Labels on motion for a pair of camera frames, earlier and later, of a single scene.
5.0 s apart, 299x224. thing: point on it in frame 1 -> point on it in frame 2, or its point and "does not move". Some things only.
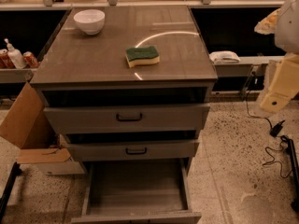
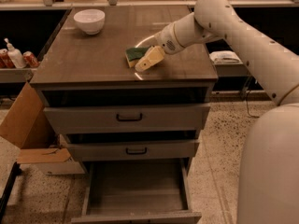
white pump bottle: x=16 y=56 does not move
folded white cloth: x=224 y=57 does not move
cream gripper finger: x=285 y=83 -> x=171 y=39
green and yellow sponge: x=139 y=56 does not move
